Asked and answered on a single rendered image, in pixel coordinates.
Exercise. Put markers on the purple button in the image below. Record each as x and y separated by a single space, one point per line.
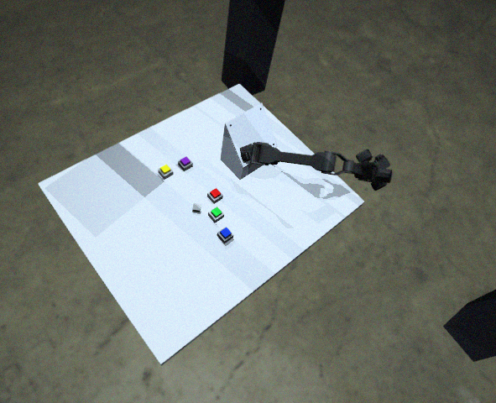
185 163

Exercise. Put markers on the green button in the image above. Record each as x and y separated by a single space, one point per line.
216 214

